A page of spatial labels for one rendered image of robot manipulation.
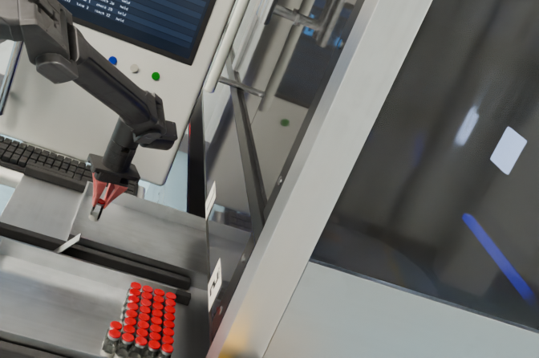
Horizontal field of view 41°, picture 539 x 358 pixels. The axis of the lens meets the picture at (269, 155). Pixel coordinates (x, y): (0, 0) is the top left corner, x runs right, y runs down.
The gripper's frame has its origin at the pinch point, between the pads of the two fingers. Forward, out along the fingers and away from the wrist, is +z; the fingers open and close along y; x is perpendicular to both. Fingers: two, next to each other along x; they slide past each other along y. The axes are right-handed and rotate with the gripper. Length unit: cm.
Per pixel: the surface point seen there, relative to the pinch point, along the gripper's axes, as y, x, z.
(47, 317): -11.9, -31.0, 7.4
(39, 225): -10.3, -0.9, 7.4
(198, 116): 56, 96, 6
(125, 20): 6, 51, -28
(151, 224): 15.9, 7.0, 6.0
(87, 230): -0.2, -0.3, 6.8
